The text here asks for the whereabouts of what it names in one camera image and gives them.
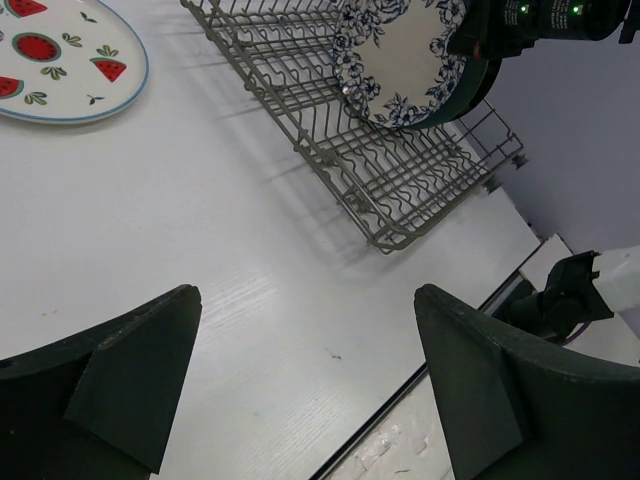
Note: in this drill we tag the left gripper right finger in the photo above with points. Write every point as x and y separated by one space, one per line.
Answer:
514 406

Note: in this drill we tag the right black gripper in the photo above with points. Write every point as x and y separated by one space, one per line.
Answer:
492 30

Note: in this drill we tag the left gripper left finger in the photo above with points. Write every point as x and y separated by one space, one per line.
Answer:
100 404

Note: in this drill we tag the blue floral plate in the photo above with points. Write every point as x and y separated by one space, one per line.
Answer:
392 64

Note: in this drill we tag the white watermelon plate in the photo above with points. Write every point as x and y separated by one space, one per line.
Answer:
68 62

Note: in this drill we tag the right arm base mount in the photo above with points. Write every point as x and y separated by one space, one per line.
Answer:
564 309

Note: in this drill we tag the grey wire dish rack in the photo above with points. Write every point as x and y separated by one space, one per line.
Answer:
395 186

